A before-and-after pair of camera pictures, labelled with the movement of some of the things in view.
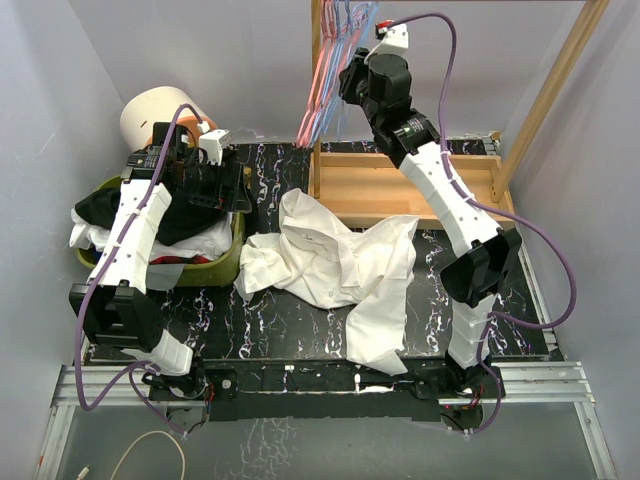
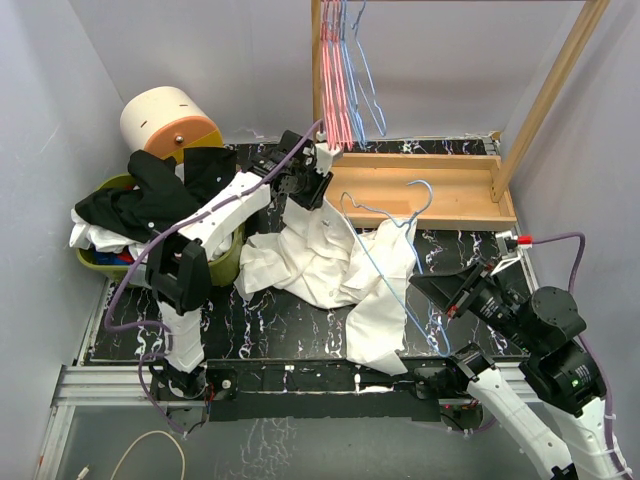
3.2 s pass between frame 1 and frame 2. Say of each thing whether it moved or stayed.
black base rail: stayed
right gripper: moved
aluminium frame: stayed
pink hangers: moved
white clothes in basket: stayed
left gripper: moved
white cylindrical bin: stayed
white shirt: stayed
